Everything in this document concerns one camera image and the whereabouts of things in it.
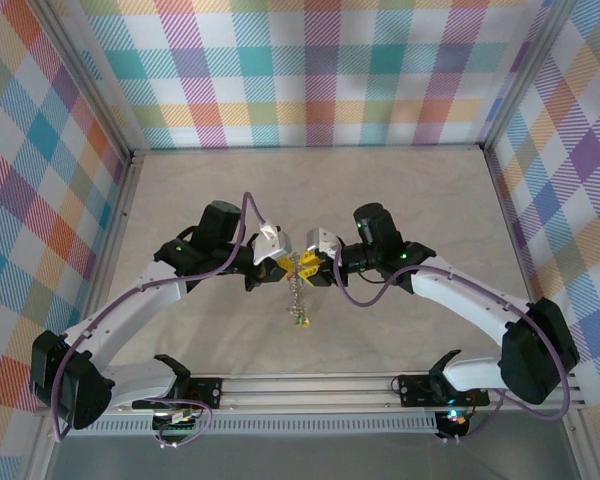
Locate key bunch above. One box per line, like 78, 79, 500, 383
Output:
285, 252, 312, 329

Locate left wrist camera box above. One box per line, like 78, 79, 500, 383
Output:
251, 224, 295, 267

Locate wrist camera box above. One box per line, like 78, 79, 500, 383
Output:
251, 224, 295, 267
304, 227, 345, 262

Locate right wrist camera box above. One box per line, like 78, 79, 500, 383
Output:
304, 227, 345, 262

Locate aluminium frame rail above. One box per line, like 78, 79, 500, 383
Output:
483, 145, 584, 381
39, 149, 149, 416
129, 142, 487, 157

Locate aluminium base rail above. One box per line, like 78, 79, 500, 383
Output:
37, 373, 589, 416

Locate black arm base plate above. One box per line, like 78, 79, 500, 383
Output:
131, 377, 225, 412
397, 372, 491, 407

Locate grey slotted cable duct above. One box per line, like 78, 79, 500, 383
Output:
58, 417, 439, 437

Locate controller board with wires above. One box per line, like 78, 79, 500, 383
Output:
151, 407, 214, 449
437, 408, 471, 441

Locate aluminium frame post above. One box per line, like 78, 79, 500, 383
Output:
479, 0, 576, 151
29, 0, 137, 159

